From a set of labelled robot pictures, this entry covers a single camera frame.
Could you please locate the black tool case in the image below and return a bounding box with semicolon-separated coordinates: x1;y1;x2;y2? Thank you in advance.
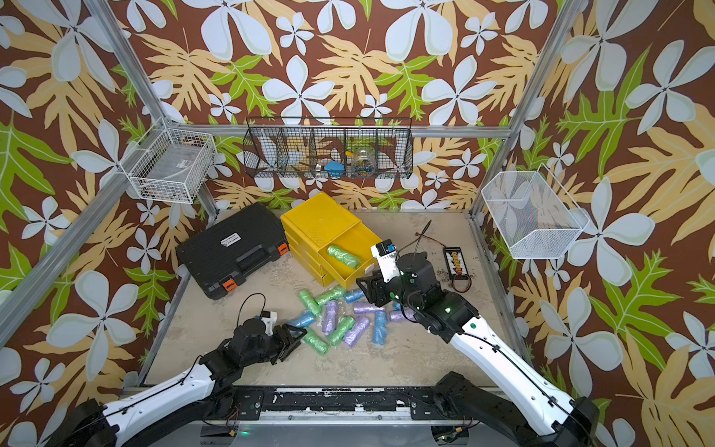
176;203;290;300

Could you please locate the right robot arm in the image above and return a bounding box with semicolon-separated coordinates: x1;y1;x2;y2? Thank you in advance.
357;240;600;446

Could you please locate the blue trash bag roll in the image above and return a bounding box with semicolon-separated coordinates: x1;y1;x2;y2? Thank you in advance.
372;311;388;346
287;310;317;328
344;289;365;304

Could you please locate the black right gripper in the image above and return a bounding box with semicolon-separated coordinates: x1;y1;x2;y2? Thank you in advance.
356;267;426;315

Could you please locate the purple trash bag roll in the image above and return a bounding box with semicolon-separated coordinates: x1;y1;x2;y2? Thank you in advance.
343;315;371;348
388;309;416;323
322;301;338;335
353;302;384;315

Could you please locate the black wire basket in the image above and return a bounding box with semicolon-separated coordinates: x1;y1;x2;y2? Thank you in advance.
241;117;414;180

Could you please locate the green trash bag roll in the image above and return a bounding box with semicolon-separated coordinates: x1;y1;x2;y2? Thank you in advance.
298;290;322;317
315;285;346;307
303;328;330;356
327;244;361;269
328;317;355;346

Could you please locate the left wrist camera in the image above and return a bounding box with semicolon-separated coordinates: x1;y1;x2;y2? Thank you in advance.
260;310;277;336

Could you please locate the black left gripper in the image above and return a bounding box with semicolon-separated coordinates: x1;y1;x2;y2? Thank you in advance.
243;321;309;368

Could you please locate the white wire basket left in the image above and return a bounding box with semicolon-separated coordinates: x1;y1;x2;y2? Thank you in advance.
125;118;217;204

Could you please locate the black parallel charging board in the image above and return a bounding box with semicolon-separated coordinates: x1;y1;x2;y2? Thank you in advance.
442;247;468;279

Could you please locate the blue object in basket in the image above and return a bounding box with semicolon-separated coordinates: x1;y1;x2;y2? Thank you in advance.
324;161;346;179

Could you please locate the white mesh basket right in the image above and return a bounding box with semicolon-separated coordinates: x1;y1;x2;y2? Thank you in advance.
482;164;590;260

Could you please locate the yellow plastic drawer cabinet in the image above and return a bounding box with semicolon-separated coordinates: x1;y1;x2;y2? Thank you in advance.
280;193;360;289

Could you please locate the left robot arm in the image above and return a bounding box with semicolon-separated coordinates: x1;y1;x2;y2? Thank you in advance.
47;318;307;446

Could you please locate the yellow top drawer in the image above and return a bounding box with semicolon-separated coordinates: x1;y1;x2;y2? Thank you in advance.
318;223;382;289

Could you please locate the aluminium frame post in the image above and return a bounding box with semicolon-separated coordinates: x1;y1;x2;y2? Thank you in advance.
469;1;590;215

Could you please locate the clear jar in basket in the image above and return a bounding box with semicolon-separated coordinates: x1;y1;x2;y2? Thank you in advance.
352;146;376;177

